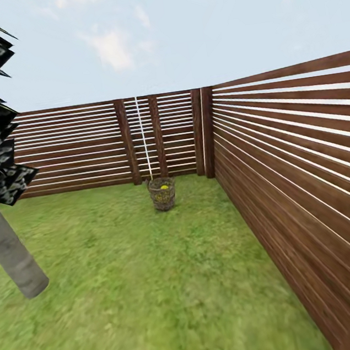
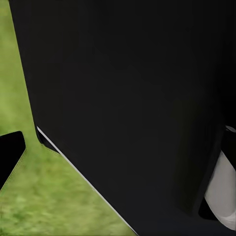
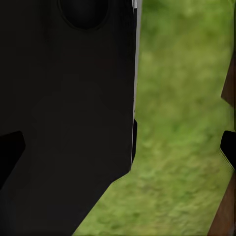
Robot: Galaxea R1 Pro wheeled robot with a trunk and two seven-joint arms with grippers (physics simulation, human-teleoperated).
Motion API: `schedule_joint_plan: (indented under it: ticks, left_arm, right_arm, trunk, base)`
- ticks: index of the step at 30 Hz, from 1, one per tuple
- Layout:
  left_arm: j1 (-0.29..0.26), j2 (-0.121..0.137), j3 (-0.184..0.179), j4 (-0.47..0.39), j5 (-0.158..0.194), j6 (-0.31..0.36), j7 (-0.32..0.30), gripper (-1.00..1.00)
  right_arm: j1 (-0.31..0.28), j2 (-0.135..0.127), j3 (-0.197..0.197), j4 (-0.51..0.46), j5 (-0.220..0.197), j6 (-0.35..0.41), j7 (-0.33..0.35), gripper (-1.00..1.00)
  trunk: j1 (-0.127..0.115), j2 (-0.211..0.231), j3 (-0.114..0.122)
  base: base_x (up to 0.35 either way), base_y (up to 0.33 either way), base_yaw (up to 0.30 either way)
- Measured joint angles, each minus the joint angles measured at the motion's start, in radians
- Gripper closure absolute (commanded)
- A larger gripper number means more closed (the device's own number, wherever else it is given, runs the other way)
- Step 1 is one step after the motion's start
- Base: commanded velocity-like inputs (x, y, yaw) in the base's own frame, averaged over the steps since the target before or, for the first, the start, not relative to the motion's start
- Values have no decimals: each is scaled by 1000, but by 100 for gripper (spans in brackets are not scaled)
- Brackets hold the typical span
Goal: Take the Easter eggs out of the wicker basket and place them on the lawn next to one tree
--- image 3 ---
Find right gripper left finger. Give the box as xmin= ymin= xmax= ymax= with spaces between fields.
xmin=0 ymin=131 xmax=26 ymax=189

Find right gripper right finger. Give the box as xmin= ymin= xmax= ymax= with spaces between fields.
xmin=220 ymin=131 xmax=236 ymax=170

